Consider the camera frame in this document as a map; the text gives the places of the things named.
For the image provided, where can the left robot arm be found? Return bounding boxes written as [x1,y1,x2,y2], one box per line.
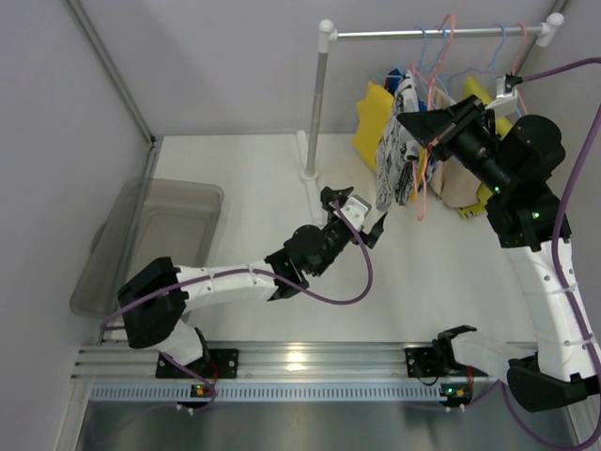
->
[116,187,384,366]

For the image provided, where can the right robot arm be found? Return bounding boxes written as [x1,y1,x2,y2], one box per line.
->
[397,96,600,412]

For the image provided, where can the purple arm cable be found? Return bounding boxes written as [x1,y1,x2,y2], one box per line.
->
[498,55,601,451]
[100,200,375,414]

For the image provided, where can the grey slotted cable duct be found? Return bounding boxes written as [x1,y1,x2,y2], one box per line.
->
[87,379,500,403]

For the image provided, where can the beige garment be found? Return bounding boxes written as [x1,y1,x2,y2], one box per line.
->
[429,84,481,208]

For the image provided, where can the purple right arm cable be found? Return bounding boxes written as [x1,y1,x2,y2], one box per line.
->
[498,55,601,451]

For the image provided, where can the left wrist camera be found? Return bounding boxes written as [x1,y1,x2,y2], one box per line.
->
[338,194,372,232]

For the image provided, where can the pink wire hanger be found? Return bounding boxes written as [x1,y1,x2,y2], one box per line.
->
[414,13,458,223]
[510,22,528,75]

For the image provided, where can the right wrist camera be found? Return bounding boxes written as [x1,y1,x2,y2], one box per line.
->
[485,73,522,118]

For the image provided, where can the yellow green garment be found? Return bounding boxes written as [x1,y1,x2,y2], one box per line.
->
[456,76,516,220]

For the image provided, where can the aluminium frame post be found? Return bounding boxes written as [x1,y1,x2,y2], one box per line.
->
[63,0,156,148]

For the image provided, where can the newspaper print trousers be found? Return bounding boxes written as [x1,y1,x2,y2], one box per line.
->
[376,70,428,212]

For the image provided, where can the blue patterned garment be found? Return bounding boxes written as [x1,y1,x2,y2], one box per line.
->
[384,68,406,95]

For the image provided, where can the white clothes rack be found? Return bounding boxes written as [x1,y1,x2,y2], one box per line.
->
[296,12,565,228]

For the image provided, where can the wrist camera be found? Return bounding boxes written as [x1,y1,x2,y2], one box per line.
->
[485,73,522,118]
[338,194,372,232]

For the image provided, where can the aluminium mounting rail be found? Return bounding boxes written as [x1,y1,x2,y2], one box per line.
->
[69,341,583,380]

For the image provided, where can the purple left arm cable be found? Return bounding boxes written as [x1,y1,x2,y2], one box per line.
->
[100,200,375,414]

